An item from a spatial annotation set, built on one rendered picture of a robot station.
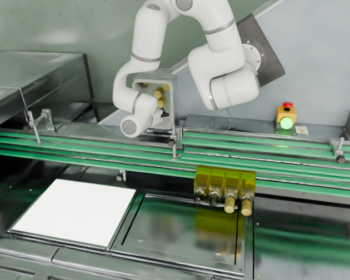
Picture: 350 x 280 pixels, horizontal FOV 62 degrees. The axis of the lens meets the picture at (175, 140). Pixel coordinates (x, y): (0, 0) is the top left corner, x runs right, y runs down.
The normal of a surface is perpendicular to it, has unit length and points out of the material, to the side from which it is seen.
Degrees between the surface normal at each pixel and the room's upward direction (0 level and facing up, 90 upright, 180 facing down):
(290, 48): 0
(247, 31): 1
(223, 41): 11
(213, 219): 90
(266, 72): 1
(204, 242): 90
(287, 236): 90
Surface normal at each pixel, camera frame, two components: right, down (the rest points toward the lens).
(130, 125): -0.22, 0.27
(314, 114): -0.22, 0.51
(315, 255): -0.04, -0.86
